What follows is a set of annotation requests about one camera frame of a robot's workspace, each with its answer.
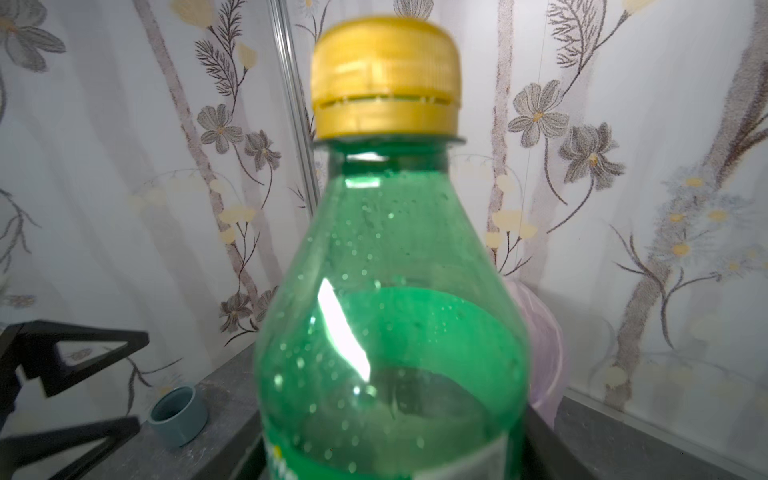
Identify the green bottle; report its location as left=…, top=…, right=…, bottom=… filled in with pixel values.
left=254, top=16, right=531, bottom=479

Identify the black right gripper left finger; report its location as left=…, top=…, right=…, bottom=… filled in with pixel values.
left=230, top=435, right=267, bottom=480

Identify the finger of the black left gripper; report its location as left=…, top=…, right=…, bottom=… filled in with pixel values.
left=1, top=320, right=149, bottom=398
left=1, top=417, right=141, bottom=479

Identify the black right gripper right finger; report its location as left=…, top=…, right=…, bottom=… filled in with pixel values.
left=523, top=405, right=596, bottom=480

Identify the teal cup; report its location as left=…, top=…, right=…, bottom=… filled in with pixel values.
left=147, top=386, right=208, bottom=449

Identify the pink bin liner bag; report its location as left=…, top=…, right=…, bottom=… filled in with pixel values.
left=504, top=280, right=569, bottom=428

